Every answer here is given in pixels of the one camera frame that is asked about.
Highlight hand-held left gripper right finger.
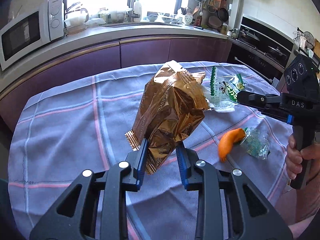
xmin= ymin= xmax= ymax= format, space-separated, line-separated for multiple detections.
xmin=175 ymin=145 xmax=293 ymax=240

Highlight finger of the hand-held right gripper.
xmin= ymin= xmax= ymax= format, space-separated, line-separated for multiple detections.
xmin=236 ymin=90 xmax=282 ymax=112
xmin=257 ymin=109 xmax=293 ymax=125

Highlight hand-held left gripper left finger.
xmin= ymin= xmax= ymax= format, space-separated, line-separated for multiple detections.
xmin=29 ymin=138 xmax=150 ymax=240

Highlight white green plastic wrapper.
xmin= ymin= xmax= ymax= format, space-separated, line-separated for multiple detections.
xmin=204 ymin=66 xmax=245 ymax=113

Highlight gold foil snack bag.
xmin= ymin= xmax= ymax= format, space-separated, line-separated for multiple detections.
xmin=124 ymin=60 xmax=213 ymax=175

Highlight person's right forearm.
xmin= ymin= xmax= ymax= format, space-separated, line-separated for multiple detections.
xmin=287 ymin=170 xmax=320 ymax=240

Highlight person's right hand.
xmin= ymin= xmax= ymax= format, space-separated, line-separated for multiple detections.
xmin=286 ymin=134 xmax=320 ymax=180

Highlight clear green plastic wrapper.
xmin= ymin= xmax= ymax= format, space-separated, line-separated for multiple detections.
xmin=239 ymin=127 xmax=270 ymax=159

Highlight black integrated stove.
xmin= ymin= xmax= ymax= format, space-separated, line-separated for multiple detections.
xmin=226 ymin=14 xmax=295 ymax=83

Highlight orange peel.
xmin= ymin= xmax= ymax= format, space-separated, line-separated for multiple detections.
xmin=218 ymin=128 xmax=245 ymax=162

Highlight plaid purple cloth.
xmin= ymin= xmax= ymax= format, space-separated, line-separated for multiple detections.
xmin=7 ymin=60 xmax=293 ymax=240

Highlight hanging frying pan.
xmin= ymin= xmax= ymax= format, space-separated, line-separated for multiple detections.
xmin=218 ymin=7 xmax=229 ymax=22

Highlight purple kitchen cabinets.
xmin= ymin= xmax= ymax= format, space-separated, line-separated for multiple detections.
xmin=0 ymin=36 xmax=233 ymax=133

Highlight white kitchen countertop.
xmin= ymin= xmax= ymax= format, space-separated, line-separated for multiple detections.
xmin=0 ymin=22 xmax=229 ymax=85

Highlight clear food container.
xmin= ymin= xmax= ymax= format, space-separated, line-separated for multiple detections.
xmin=110 ymin=10 xmax=127 ymax=23

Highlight metal sink faucet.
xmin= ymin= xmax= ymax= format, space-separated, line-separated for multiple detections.
xmin=126 ymin=0 xmax=140 ymax=22

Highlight white soap bottle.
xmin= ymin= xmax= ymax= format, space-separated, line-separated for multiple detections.
xmin=133 ymin=0 xmax=142 ymax=22

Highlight stacked plastic food containers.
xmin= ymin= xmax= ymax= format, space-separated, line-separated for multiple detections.
xmin=64 ymin=15 xmax=88 ymax=35

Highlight white microwave oven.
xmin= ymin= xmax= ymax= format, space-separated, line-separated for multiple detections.
xmin=0 ymin=0 xmax=66 ymax=72

